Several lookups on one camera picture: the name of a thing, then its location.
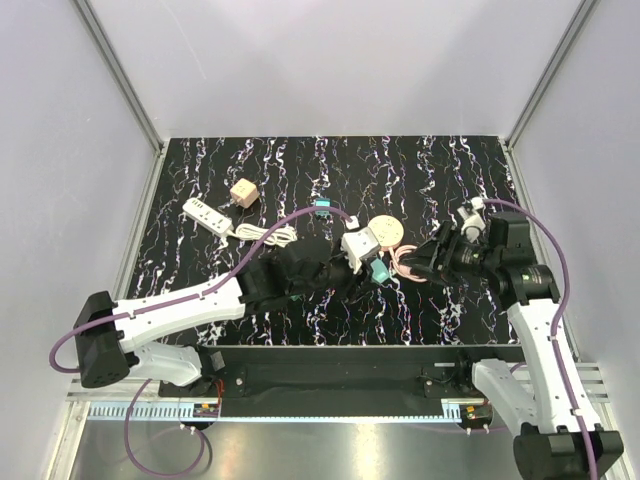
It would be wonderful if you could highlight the right aluminium frame post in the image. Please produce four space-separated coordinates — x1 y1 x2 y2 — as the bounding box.
505 0 600 150

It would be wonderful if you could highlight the black marbled table mat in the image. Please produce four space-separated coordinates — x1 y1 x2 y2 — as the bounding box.
122 135 569 347

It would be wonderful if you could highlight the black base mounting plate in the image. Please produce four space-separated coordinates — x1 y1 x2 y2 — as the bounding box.
159 345 524 421

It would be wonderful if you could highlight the pink coiled socket cable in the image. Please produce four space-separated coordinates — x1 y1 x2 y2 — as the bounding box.
387 243 431 284

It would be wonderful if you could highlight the beige cube adapter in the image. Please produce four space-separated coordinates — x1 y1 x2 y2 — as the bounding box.
230 178 259 209

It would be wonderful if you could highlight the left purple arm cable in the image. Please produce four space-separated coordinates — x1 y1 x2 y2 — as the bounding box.
48 207 359 375

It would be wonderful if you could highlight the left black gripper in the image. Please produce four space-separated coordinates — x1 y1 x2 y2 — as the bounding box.
289 237 380 304

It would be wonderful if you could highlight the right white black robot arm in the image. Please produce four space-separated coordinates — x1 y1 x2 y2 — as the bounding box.
399 212 624 479

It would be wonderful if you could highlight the pink round power socket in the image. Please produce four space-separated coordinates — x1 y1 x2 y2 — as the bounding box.
368 215 404 251

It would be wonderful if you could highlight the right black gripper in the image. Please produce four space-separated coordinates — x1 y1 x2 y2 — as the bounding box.
398 220 500 288

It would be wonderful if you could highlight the white power strip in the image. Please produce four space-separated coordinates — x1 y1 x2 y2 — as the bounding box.
182 198 233 238

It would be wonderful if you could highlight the left aluminium frame post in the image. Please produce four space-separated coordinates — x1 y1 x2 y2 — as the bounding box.
70 0 164 153

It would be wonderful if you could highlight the teal plug adapter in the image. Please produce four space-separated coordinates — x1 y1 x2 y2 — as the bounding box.
369 258 391 285

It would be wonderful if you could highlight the blue plug adapter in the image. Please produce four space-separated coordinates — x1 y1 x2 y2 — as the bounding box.
314 198 331 219

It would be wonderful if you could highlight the aluminium frame post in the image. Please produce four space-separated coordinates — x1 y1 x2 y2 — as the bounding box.
70 0 164 153
505 0 600 150

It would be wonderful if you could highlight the slotted cable duct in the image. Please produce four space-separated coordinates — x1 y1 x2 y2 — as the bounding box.
87 401 221 422

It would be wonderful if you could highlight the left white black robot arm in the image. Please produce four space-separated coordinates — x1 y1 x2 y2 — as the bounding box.
74 232 384 396

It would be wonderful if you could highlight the white coiled strip cable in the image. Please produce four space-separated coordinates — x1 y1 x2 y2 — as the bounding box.
219 223 298 249

